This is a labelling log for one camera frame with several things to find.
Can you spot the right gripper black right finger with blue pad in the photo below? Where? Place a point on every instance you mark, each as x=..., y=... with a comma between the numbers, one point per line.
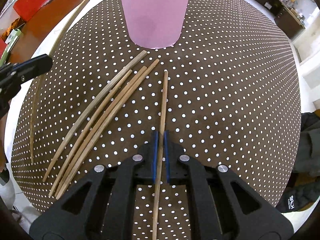
x=220, y=204

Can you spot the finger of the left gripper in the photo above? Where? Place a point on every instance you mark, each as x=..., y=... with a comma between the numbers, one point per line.
x=33, y=68

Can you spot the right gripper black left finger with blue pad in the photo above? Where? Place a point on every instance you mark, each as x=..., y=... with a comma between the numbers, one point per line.
x=101, y=204

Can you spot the long light wooden chopstick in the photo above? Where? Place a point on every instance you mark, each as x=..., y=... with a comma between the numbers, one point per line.
x=82, y=148

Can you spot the thin chopstick at mat edge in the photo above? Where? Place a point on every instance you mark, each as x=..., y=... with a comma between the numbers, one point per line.
x=41, y=77

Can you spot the green white small box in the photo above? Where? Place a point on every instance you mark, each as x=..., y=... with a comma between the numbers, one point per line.
x=10, y=42

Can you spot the black jacket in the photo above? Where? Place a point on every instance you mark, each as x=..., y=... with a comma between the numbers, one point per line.
x=303, y=191

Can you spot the brown polka dot tablecloth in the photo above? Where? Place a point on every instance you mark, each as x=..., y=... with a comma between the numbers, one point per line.
x=233, y=99

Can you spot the pink plastic cup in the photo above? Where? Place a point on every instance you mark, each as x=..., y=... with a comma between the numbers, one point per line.
x=154, y=24

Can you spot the dark wooden cabinet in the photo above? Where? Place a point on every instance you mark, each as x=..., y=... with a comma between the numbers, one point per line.
x=283, y=17

